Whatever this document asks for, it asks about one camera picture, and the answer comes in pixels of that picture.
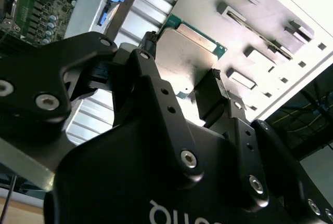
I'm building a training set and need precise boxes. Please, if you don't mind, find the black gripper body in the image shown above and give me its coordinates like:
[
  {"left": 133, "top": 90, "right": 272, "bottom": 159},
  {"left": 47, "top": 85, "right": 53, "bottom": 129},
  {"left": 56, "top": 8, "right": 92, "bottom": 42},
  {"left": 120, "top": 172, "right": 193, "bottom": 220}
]
[{"left": 44, "top": 122, "right": 284, "bottom": 224}]

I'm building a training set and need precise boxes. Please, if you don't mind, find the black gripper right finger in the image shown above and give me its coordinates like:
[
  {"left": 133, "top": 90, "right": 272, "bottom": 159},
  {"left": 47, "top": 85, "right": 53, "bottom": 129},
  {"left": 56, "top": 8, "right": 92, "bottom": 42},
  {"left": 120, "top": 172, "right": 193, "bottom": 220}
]
[{"left": 195, "top": 69, "right": 333, "bottom": 224}]

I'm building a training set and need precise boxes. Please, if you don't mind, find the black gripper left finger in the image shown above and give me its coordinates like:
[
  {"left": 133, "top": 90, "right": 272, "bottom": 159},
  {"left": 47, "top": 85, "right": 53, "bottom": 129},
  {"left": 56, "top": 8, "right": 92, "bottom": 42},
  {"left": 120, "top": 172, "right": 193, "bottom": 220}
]
[{"left": 0, "top": 31, "right": 205, "bottom": 187}]

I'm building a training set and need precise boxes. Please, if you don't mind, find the silver CPU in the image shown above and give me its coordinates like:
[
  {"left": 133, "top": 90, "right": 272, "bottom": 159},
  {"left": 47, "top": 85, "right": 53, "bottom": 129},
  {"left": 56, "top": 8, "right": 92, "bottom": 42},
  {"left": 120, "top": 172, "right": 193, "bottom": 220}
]
[{"left": 155, "top": 13, "right": 228, "bottom": 100}]

